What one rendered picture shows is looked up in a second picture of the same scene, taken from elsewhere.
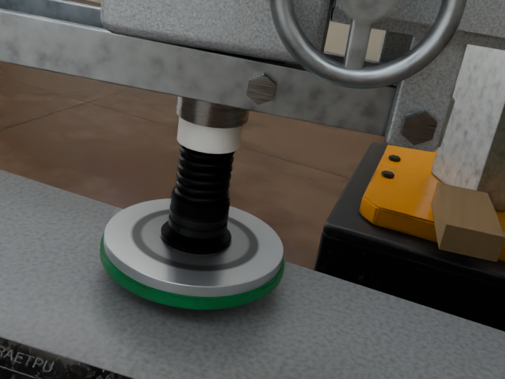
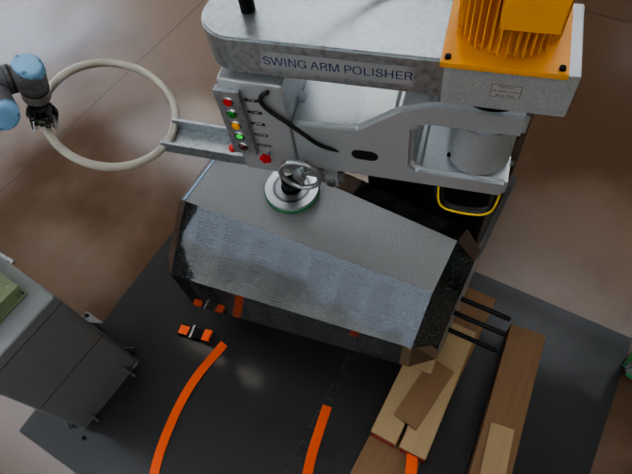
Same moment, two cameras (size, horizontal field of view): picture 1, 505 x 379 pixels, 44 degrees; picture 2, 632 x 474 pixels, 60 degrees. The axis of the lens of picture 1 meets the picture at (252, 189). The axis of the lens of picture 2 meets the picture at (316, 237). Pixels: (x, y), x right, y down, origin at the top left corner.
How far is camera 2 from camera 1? 1.55 m
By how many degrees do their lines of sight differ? 40
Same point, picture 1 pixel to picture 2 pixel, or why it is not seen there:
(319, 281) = (335, 192)
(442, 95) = (335, 177)
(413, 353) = (353, 222)
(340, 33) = not seen: outside the picture
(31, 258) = (247, 190)
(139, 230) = (275, 185)
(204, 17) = (269, 166)
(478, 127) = not seen: hidden behind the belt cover
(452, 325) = (371, 209)
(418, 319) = (361, 208)
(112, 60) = not seen: hidden behind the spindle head
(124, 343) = (273, 222)
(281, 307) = (319, 206)
